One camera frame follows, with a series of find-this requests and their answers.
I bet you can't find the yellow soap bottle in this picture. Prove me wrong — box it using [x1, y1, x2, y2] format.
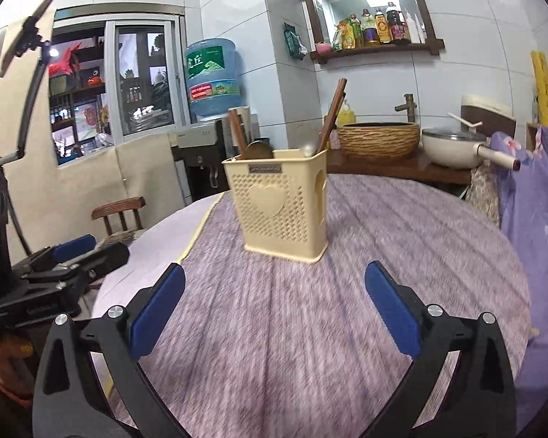
[335, 101, 356, 128]

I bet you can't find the blue water bottle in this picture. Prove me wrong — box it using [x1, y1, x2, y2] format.
[186, 38, 242, 118]

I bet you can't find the dark wooden counter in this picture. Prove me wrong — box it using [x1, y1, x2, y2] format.
[327, 148, 471, 186]

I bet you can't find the yellow roll package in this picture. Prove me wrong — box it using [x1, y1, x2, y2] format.
[530, 50, 548, 127]

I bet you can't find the wooden chair with cushion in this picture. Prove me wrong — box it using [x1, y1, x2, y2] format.
[91, 197, 146, 247]

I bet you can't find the water dispenser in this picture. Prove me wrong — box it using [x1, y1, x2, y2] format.
[173, 119, 229, 202]

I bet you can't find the white pan with handle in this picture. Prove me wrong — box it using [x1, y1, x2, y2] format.
[422, 128, 521, 171]

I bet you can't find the round ladle spoon wooden handle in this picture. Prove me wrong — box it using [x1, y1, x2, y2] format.
[239, 141, 274, 160]

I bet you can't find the wooden wall shelf frame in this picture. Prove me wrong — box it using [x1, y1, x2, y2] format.
[302, 0, 445, 65]

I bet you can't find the woven basket sink bowl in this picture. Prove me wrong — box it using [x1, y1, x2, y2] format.
[338, 123, 420, 161]

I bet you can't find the brass faucet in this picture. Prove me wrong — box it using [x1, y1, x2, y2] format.
[394, 93, 417, 124]

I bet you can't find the brown wooden chopstick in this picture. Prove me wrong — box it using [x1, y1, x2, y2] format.
[315, 78, 347, 154]
[228, 109, 246, 157]
[317, 92, 345, 153]

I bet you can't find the person's left hand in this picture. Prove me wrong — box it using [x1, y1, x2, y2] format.
[0, 335, 34, 408]

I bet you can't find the purple striped tablecloth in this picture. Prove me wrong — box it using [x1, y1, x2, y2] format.
[91, 172, 534, 438]

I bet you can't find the cream plastic utensil holder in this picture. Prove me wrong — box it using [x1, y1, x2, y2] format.
[222, 149, 328, 264]

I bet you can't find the window with shelves behind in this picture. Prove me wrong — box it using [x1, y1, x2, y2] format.
[49, 3, 191, 164]

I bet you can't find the purple floral cloth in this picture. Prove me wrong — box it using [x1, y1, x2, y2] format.
[490, 126, 548, 430]

